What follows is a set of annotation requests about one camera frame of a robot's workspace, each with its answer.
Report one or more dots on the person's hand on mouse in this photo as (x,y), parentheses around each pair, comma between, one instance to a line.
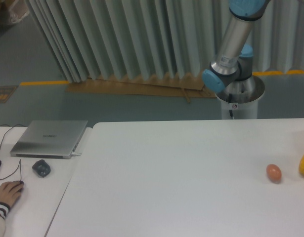
(9,194)

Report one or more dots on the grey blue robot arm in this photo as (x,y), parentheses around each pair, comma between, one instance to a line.
(230,75)

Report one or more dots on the black computer mouse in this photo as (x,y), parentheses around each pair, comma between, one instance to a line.
(20,186)

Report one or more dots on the black earbuds case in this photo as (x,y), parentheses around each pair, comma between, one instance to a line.
(41,168)

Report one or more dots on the silver closed laptop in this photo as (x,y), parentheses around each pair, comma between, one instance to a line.
(50,139)

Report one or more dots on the grey folding partition screen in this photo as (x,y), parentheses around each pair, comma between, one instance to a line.
(129,38)

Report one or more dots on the brown egg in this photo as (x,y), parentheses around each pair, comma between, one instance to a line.
(274,173)

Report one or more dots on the white laptop cable plug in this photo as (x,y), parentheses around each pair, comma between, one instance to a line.
(76,154)

